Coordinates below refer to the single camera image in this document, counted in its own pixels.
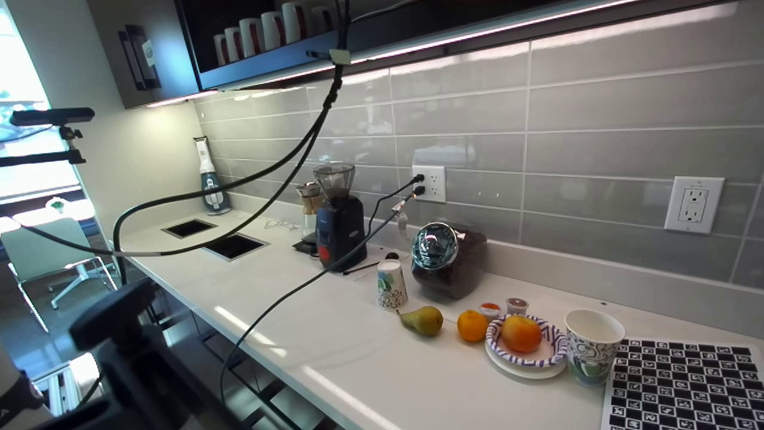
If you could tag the dark wall shelf unit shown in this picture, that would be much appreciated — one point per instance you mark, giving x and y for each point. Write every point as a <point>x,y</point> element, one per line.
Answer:
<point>169,49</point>

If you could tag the under-shelf light strip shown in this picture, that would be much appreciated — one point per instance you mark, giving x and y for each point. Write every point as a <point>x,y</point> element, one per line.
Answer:
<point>491,50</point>

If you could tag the green pear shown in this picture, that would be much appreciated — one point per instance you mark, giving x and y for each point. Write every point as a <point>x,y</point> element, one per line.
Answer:
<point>420,320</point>

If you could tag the small can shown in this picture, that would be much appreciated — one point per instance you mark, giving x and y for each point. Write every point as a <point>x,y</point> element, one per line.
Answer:
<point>515,306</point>

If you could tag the black coffee grinder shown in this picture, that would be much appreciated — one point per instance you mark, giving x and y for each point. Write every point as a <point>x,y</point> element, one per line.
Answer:
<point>342,229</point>

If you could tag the black white checkered mat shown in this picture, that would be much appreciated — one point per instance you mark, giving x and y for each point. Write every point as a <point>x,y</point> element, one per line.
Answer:
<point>682,385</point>

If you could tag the patterned tall cup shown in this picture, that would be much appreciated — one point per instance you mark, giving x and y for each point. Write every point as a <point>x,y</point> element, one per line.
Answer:
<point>391,284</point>

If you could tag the white wall outlet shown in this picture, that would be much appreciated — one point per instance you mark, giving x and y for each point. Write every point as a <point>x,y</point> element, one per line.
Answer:
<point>692,204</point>
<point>433,186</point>

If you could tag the grey handheld appliance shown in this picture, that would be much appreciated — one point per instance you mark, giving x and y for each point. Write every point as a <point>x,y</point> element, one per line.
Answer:
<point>207,183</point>

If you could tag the black camera on stand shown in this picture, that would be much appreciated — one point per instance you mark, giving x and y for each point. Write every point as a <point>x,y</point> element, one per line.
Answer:
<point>51,115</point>

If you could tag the black mount block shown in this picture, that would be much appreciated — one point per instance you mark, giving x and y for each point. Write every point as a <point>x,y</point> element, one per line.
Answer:
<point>111,313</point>

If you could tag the small pod cup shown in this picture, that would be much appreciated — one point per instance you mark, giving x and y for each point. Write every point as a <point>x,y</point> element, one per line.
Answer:
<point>490,309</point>

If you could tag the grey chair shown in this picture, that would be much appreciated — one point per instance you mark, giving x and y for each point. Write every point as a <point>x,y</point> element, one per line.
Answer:
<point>44,247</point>

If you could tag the small white plate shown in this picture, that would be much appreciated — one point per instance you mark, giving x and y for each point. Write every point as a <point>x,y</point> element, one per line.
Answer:
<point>515,374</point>

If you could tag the striped patterned plate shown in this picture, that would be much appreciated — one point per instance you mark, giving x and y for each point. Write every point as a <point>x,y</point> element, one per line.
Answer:
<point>551,349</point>

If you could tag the patterned bowl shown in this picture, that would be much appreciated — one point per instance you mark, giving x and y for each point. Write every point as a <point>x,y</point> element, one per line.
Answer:
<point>593,346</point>

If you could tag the small glass grinder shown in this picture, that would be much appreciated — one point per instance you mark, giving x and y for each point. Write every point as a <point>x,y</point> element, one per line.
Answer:
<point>311,204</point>

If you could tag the orange fruit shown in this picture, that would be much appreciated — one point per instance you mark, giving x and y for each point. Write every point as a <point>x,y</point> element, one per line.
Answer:
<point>521,334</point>
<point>473,325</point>

